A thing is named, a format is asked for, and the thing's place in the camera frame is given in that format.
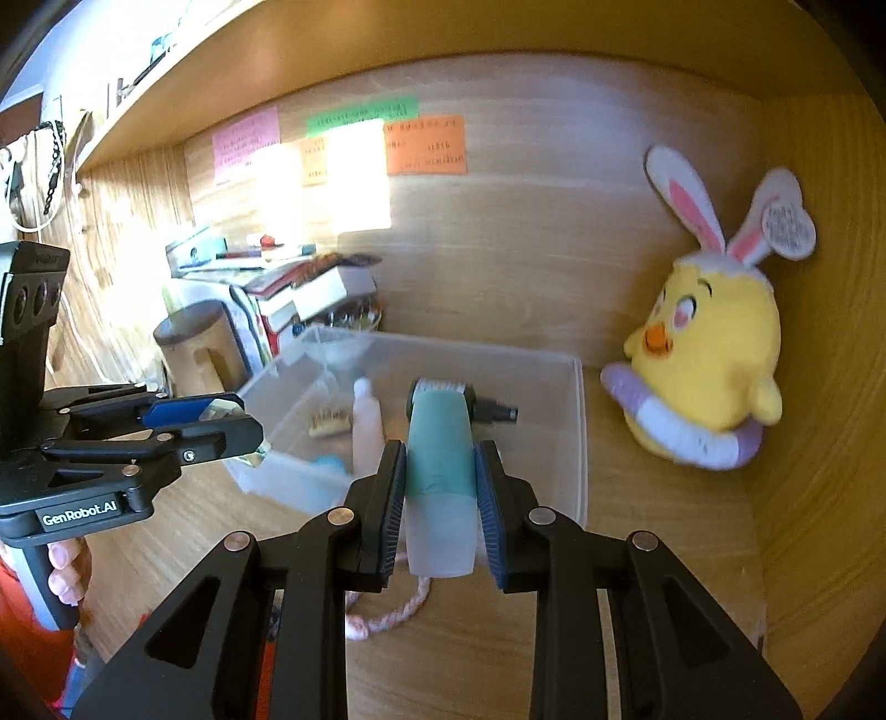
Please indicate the wooden shelf board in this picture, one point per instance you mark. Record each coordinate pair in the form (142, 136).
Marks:
(415, 41)

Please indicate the orange paper note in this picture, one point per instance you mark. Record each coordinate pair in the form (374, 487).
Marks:
(429, 149)

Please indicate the dark brown mug lid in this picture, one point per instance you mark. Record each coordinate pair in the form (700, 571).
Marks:
(190, 322)

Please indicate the clear plastic storage box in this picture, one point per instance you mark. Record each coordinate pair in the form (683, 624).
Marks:
(540, 429)

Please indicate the red capped white marker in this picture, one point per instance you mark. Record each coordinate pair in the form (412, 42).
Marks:
(266, 241)

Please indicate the beige ceramic mug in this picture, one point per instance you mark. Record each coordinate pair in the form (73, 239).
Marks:
(194, 367)

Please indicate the pink paper note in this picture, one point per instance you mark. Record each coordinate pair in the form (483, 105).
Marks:
(242, 142)

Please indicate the person's left hand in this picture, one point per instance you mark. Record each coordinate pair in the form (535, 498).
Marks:
(69, 574)

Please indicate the red and white book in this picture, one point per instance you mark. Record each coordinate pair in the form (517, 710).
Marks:
(280, 325)

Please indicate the stack of books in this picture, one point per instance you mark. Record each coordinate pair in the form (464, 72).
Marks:
(228, 259)

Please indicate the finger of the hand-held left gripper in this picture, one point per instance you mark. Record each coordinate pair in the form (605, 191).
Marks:
(173, 413)
(207, 439)

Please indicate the yellow chick plush toy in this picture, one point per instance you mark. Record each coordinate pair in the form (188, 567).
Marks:
(713, 346)

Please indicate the green sleeved spray bottle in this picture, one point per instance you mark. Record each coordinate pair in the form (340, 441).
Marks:
(439, 450)

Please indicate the small wooden brush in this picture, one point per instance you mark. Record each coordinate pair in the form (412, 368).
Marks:
(329, 422)

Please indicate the green paper note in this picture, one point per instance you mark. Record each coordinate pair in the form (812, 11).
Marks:
(360, 114)

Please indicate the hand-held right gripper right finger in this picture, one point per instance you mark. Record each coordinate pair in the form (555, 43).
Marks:
(488, 512)

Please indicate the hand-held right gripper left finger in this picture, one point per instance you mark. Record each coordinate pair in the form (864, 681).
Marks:
(394, 512)

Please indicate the small white bottle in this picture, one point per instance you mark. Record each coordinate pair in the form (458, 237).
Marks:
(367, 426)

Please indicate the white cardboard box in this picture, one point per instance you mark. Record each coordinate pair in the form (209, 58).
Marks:
(332, 291)

